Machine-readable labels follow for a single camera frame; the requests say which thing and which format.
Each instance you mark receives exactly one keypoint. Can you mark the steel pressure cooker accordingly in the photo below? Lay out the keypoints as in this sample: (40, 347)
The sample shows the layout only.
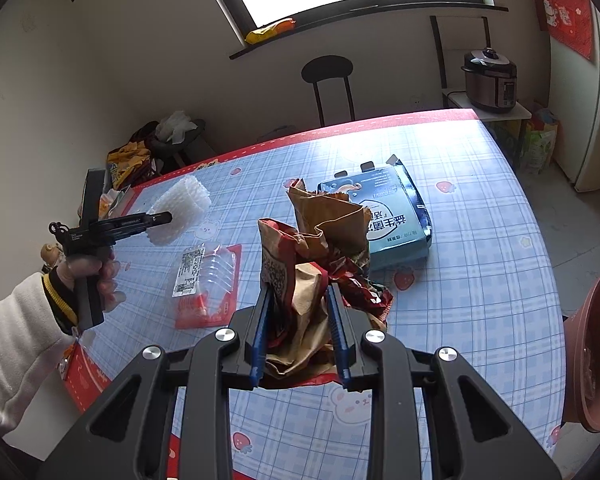
(490, 80)

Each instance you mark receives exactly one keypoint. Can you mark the green printed bag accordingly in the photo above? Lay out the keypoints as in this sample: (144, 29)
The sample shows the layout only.
(540, 145)

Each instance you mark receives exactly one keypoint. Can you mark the white plastic bag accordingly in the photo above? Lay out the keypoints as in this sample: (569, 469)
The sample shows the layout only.
(177, 125)

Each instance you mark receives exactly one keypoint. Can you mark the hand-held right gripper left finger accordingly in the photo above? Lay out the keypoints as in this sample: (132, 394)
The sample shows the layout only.
(258, 345)

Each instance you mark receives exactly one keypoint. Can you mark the black round-back chair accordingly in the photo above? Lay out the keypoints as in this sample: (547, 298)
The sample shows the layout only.
(327, 70)

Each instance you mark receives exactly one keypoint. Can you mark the dark corner bin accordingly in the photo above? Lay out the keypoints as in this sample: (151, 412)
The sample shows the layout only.
(190, 147)

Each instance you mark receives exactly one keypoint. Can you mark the yellow snack packet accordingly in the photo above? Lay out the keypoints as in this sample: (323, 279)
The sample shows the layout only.
(270, 31)

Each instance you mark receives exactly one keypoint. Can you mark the black window sill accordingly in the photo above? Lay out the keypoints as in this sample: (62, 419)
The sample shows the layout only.
(380, 22)

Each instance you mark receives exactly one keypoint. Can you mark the terracotta plastic bin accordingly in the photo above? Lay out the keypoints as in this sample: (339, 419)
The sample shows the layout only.
(580, 350)

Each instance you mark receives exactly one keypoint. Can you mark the white foam net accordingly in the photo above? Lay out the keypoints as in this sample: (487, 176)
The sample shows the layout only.
(180, 200)

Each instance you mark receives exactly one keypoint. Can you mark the red hanging cloth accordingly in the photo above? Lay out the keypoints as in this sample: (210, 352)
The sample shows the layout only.
(565, 10)

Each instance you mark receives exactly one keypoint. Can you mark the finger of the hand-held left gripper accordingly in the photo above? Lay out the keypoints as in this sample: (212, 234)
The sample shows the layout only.
(145, 221)

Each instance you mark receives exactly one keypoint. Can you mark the yellow snack bags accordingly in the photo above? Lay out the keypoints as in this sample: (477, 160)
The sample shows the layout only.
(127, 162)

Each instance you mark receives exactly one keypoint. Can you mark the person's left forearm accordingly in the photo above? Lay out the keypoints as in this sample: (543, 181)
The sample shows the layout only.
(15, 350)

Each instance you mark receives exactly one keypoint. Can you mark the blue carton box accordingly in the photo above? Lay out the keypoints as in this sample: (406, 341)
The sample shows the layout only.
(400, 210)

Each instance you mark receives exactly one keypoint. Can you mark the small brown figurine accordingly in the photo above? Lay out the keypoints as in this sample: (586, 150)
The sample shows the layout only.
(52, 252)

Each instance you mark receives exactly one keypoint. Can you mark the black rectangular object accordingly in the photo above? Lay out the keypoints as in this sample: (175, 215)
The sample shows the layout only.
(94, 195)

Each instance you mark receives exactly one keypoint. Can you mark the person's left hand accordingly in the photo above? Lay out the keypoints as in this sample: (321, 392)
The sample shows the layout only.
(109, 280)

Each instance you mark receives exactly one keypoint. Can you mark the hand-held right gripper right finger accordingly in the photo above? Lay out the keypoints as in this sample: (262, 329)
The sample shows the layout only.
(341, 350)

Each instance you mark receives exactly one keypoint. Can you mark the red snack wrapper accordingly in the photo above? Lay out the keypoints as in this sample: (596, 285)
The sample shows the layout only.
(365, 295)

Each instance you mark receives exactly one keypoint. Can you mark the clear plastic blister tray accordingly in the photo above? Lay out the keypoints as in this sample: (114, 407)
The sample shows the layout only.
(210, 270)

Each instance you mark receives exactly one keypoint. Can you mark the brown paper bag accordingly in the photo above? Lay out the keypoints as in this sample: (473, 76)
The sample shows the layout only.
(305, 280)

